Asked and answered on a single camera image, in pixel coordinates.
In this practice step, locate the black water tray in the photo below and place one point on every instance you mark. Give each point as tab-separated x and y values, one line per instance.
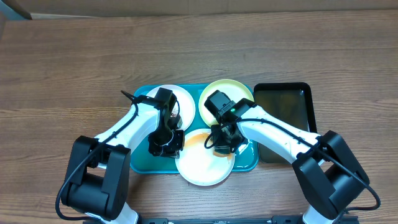
289	102

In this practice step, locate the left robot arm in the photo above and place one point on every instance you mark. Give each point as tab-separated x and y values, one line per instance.
97	177

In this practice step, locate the white plate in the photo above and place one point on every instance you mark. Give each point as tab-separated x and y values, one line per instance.
185	107
201	166

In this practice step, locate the teal plastic tray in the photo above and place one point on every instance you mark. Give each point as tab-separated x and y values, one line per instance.
246	157

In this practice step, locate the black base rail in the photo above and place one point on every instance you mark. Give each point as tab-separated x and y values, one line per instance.
279	219

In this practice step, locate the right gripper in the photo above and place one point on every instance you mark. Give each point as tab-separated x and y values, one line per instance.
218	132

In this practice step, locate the white plate front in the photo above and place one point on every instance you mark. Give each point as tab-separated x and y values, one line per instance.
201	166

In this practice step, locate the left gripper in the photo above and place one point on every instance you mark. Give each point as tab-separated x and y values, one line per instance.
171	151

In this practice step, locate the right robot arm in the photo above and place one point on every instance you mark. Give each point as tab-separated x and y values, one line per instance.
329	174

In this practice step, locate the green yellow sponge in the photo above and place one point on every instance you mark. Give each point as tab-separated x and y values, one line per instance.
221	151

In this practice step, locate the green rimmed plate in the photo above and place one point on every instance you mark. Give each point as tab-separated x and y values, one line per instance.
232	88

